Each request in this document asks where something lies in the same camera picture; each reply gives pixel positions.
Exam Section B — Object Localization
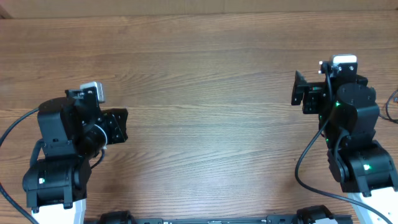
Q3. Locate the thin black split cable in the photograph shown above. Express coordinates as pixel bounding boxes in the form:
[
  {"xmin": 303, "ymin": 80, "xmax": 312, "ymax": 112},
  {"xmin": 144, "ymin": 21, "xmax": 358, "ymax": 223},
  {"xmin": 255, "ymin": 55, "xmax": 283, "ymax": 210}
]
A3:
[{"xmin": 379, "ymin": 89, "xmax": 398, "ymax": 124}]

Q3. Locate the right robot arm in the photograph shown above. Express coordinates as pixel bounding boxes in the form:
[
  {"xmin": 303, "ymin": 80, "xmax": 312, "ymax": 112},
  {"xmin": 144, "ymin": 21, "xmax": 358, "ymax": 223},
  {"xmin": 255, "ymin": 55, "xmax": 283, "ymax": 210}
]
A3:
[{"xmin": 291, "ymin": 62, "xmax": 397, "ymax": 223}]

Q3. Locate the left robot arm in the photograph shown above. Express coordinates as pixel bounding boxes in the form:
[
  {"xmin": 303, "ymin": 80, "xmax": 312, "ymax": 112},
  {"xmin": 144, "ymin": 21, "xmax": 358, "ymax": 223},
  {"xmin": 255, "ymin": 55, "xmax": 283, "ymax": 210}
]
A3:
[{"xmin": 22, "ymin": 87, "xmax": 128, "ymax": 223}]

